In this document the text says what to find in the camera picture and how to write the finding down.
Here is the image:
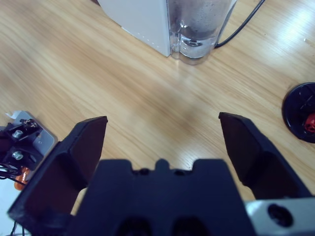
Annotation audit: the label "orange wires at white block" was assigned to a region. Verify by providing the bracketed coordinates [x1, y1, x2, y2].
[13, 166, 32, 190]

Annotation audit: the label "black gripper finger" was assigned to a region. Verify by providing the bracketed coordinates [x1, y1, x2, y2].
[218, 112, 313, 201]
[7, 115, 109, 223]

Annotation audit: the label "black coffee machine power cord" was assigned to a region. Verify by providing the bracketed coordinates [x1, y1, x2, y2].
[214, 0, 266, 49]

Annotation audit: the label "clear water tank black lid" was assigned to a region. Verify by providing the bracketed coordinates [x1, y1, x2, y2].
[167, 0, 238, 65]

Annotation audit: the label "black cable at white block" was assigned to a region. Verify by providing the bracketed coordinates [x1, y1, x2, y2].
[0, 164, 20, 182]

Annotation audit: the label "white block with dark post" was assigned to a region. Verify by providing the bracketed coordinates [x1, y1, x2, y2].
[0, 110, 59, 190]

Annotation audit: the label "red coffee capsule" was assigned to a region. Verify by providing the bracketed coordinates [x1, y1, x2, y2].
[304, 115, 315, 133]

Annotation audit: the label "black capsule holder with rods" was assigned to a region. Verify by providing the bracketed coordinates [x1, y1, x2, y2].
[282, 82, 315, 143]

